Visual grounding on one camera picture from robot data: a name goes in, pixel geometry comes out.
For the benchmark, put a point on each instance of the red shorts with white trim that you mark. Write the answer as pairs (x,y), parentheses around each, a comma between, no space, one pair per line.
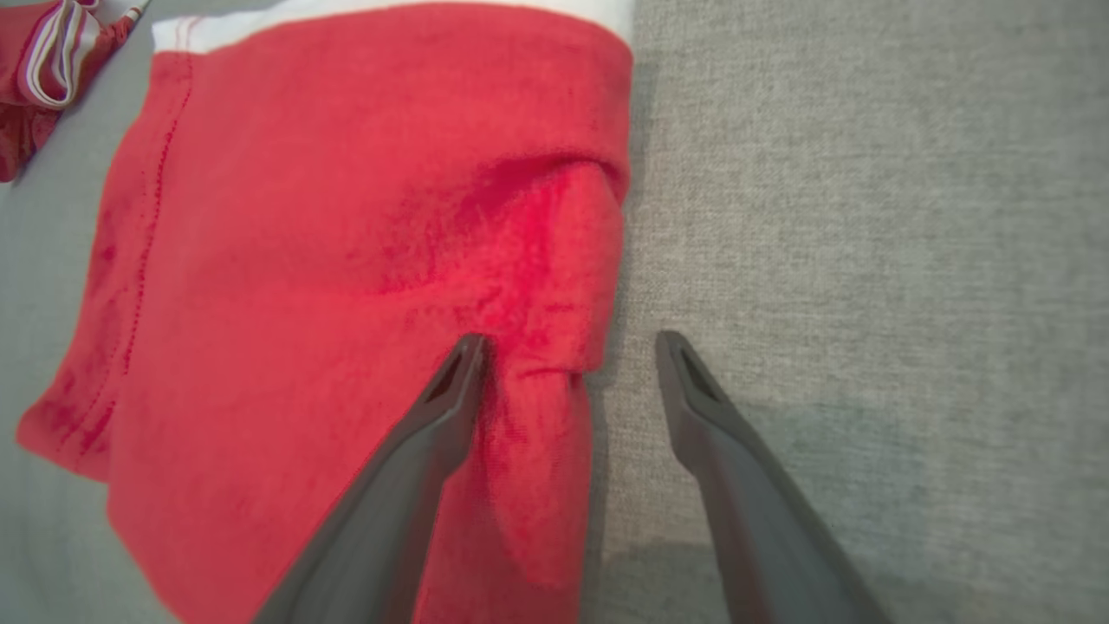
(329,217)

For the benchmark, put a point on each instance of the red and white basketball jersey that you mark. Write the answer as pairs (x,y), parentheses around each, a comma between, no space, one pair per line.
(43,69)

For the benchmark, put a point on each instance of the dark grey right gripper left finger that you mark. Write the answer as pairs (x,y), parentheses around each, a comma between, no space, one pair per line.
(390,520)

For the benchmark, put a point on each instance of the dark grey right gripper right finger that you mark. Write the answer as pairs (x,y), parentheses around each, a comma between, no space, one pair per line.
(762,529)

